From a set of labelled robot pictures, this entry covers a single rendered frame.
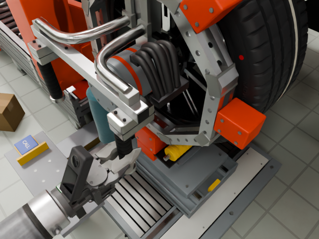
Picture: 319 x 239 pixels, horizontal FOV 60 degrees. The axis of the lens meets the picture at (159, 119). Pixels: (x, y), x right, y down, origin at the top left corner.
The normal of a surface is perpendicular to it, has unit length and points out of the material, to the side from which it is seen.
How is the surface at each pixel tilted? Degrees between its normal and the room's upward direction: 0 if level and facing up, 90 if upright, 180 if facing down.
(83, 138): 0
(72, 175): 57
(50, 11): 90
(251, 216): 0
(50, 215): 38
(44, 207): 12
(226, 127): 90
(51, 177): 0
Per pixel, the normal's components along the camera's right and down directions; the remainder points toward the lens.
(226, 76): 0.49, -0.06
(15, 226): 0.12, -0.53
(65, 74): 0.69, 0.55
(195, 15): -0.72, 0.54
